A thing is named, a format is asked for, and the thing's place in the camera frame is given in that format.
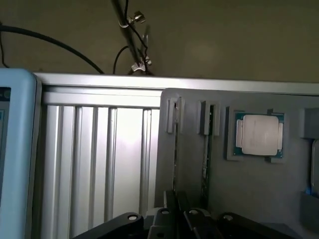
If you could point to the metal rod with clamps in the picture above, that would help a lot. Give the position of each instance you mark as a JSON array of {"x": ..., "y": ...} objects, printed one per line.
[{"x": 129, "y": 42}]

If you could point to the grey parts rack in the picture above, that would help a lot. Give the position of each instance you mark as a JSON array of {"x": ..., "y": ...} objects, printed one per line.
[{"x": 249, "y": 186}]

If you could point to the blue disk bracket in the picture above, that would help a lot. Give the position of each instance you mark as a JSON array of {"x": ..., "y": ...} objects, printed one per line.
[{"x": 308, "y": 193}]

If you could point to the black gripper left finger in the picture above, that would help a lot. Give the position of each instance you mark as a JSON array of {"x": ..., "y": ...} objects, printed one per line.
[{"x": 162, "y": 224}]

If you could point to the CPU with silver lid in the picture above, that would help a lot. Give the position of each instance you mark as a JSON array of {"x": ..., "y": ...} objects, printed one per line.
[{"x": 260, "y": 134}]

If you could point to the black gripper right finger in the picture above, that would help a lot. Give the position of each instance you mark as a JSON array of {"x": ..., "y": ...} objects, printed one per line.
[{"x": 199, "y": 224}]

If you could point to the pale teach pendant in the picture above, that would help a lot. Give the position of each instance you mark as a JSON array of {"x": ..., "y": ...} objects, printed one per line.
[{"x": 20, "y": 149}]

